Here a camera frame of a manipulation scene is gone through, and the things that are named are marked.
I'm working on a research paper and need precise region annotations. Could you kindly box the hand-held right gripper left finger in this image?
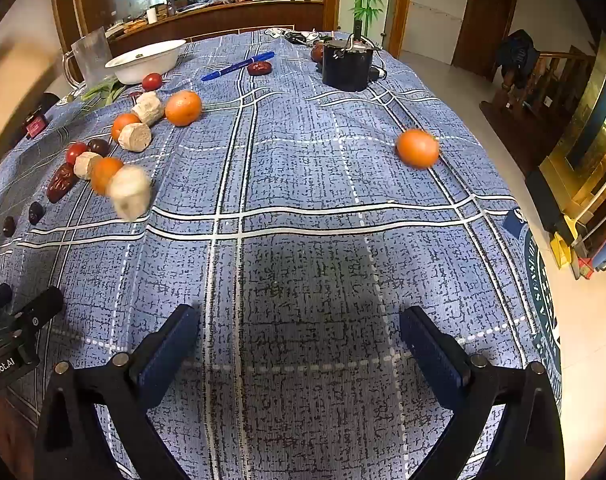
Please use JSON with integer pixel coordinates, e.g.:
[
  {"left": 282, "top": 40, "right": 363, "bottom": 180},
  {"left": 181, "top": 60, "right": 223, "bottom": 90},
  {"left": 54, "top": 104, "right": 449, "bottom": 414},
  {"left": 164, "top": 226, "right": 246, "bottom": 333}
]
[{"left": 33, "top": 304, "right": 202, "bottom": 480}]

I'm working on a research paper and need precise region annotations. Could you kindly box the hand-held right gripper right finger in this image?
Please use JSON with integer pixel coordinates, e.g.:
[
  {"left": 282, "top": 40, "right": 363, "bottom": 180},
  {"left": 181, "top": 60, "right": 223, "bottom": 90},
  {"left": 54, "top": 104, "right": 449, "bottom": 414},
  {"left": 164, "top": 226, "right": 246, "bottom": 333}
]
[{"left": 399, "top": 306, "right": 568, "bottom": 480}]

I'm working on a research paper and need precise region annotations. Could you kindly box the large wrinkled red date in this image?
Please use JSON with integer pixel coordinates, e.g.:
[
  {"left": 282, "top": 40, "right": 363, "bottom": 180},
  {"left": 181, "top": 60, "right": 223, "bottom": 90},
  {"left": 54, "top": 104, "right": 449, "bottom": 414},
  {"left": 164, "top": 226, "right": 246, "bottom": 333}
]
[{"left": 46, "top": 162, "right": 80, "bottom": 204}]

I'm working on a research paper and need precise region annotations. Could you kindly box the pale yam piece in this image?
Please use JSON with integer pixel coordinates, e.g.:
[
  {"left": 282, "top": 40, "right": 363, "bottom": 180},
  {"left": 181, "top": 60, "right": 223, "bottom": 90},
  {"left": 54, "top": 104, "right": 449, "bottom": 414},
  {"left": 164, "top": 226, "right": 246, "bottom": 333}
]
[
  {"left": 131, "top": 91, "right": 165, "bottom": 126},
  {"left": 107, "top": 165, "right": 152, "bottom": 222},
  {"left": 73, "top": 151, "right": 104, "bottom": 181},
  {"left": 118, "top": 122, "right": 152, "bottom": 152}
]

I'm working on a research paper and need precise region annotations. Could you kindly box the large orange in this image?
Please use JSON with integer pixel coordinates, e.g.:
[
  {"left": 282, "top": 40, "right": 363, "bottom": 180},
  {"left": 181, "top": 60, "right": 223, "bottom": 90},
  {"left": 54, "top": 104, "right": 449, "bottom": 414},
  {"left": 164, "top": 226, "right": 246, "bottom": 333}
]
[{"left": 164, "top": 90, "right": 203, "bottom": 127}]

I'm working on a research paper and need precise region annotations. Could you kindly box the yellow plastic dustpan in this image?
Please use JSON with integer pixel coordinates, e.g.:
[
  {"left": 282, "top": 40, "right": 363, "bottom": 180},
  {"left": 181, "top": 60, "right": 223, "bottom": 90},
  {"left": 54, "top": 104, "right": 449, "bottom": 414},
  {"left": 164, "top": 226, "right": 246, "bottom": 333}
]
[{"left": 550, "top": 215, "right": 591, "bottom": 268}]

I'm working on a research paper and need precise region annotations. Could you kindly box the blue plaid tablecloth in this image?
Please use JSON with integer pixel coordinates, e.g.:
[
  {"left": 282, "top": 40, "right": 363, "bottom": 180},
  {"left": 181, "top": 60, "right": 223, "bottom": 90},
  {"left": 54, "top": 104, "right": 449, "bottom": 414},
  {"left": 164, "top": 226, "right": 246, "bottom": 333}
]
[{"left": 0, "top": 29, "right": 564, "bottom": 480}]

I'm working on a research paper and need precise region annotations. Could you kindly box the green bok choy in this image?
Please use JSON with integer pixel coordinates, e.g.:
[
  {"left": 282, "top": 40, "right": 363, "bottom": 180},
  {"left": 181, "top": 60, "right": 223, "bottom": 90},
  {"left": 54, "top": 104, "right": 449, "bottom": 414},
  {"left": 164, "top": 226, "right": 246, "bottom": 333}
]
[{"left": 65, "top": 77, "right": 128, "bottom": 107}]

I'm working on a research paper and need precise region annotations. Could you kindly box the clear plastic pitcher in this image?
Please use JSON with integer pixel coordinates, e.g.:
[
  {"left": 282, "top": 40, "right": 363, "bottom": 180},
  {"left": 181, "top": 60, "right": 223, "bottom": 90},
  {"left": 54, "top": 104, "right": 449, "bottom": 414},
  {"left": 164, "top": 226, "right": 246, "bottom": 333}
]
[{"left": 62, "top": 26, "right": 114, "bottom": 92}]

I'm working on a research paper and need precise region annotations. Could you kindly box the white bowl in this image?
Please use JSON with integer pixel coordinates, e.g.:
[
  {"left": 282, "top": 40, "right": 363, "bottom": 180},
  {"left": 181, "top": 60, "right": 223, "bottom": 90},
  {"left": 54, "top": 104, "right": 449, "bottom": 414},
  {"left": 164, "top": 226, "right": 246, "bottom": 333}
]
[{"left": 105, "top": 39, "right": 187, "bottom": 85}]

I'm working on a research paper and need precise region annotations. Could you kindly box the gold framed cabinet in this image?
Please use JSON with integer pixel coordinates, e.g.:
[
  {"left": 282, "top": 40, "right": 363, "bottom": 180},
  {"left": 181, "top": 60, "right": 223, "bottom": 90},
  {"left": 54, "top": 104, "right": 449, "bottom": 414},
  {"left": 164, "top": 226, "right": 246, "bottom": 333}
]
[{"left": 525, "top": 35, "right": 606, "bottom": 233}]

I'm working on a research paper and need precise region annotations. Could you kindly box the wooden stair railing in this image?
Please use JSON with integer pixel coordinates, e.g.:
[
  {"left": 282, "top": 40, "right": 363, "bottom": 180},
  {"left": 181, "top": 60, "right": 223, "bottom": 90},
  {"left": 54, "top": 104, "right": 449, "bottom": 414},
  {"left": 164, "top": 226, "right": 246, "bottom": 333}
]
[{"left": 480, "top": 45, "right": 598, "bottom": 161}]

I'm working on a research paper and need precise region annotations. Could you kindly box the blue pen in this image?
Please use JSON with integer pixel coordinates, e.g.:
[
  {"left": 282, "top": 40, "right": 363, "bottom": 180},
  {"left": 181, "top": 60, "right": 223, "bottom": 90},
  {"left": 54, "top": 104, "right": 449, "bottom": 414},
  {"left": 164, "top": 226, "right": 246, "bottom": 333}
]
[{"left": 201, "top": 50, "right": 276, "bottom": 82}]

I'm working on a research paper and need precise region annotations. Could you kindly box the black small box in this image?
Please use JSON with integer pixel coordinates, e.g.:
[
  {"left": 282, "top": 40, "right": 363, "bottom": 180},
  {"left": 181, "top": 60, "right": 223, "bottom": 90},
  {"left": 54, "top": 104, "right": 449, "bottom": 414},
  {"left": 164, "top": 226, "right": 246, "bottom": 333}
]
[{"left": 322, "top": 20, "right": 384, "bottom": 93}]

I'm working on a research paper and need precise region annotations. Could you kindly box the dark jacket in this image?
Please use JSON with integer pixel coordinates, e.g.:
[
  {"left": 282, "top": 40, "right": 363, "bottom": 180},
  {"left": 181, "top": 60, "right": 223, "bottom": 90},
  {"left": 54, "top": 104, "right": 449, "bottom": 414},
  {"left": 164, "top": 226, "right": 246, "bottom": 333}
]
[{"left": 494, "top": 30, "right": 540, "bottom": 90}]

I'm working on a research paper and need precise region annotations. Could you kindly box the brown wooden door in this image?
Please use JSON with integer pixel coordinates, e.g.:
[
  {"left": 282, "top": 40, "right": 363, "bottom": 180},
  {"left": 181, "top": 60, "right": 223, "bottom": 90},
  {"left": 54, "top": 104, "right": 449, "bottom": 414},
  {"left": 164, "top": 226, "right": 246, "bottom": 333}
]
[{"left": 453, "top": 0, "right": 518, "bottom": 78}]

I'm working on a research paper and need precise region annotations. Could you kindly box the wooden counter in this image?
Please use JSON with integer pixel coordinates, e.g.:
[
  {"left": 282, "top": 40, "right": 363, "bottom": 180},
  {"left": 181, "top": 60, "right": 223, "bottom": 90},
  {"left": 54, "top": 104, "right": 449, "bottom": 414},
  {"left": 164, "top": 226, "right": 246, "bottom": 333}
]
[{"left": 105, "top": 0, "right": 328, "bottom": 43}]

